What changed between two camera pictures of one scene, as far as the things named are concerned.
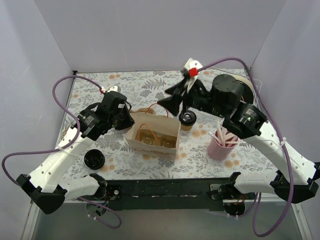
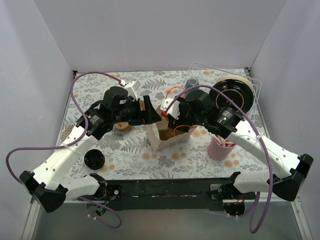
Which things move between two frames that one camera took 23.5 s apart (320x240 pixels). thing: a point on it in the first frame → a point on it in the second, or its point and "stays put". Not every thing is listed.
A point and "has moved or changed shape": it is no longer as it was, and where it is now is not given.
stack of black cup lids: x=94 y=159 stays put
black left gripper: x=124 y=120 → x=145 y=114
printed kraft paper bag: x=153 y=135 has moved or changed shape
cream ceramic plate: x=241 y=78 stays put
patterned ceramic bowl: x=65 y=130 stays put
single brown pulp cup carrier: x=151 y=137 → x=166 y=134
